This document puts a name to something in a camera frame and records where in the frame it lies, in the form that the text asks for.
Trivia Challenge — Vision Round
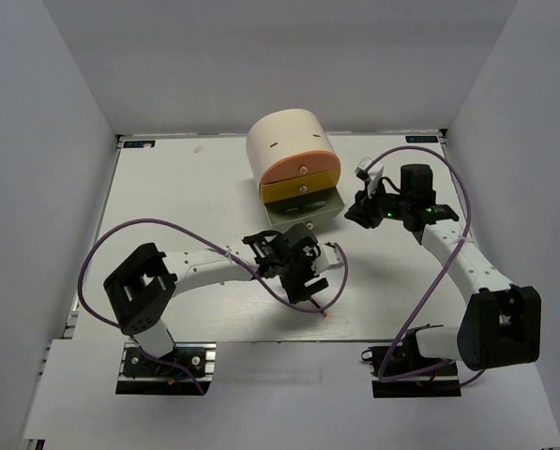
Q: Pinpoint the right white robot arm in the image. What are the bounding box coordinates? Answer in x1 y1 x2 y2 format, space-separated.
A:
345 161 541 374

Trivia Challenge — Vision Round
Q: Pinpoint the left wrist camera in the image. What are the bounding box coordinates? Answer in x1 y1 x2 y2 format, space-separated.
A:
312 243 344 276

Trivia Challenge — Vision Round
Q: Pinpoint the cream round drawer box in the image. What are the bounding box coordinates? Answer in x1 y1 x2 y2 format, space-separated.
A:
246 109 337 185

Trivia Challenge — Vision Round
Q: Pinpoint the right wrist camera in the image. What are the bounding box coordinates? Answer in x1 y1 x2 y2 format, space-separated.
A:
355 157 384 198

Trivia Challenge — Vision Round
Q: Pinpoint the blue table label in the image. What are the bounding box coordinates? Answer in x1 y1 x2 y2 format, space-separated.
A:
122 140 156 149
405 135 439 144

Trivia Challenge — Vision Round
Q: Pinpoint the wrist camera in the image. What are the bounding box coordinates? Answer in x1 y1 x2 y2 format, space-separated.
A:
355 157 384 198
312 243 344 276

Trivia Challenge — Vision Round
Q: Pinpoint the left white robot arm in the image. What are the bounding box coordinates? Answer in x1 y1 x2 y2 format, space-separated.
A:
103 224 341 374

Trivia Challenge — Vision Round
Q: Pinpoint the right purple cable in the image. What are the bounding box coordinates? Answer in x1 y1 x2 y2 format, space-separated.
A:
366 145 487 389

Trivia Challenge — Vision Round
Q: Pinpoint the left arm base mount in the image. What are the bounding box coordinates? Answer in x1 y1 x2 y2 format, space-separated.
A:
115 342 217 397

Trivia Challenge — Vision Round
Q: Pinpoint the right blue table label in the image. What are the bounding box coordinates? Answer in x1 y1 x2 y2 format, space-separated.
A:
405 135 439 144

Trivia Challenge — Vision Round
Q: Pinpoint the green gel pen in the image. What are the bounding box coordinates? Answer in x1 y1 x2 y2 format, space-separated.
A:
280 201 326 215

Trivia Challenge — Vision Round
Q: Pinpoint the orange drawer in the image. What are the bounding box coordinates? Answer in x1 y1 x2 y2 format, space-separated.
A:
260 150 341 184

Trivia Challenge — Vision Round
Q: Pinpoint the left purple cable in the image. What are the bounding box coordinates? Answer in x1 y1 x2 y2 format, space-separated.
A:
80 218 351 395

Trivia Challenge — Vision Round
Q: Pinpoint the left blue table label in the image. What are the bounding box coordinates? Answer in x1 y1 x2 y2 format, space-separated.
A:
122 140 156 149

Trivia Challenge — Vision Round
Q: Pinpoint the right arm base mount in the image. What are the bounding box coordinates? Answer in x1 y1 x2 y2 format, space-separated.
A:
360 345 462 399

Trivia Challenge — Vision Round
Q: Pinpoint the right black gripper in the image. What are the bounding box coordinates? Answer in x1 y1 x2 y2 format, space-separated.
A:
345 179 412 229

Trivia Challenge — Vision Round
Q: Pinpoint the purple cable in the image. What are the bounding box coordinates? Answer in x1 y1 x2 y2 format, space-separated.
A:
80 218 351 395
366 145 487 389

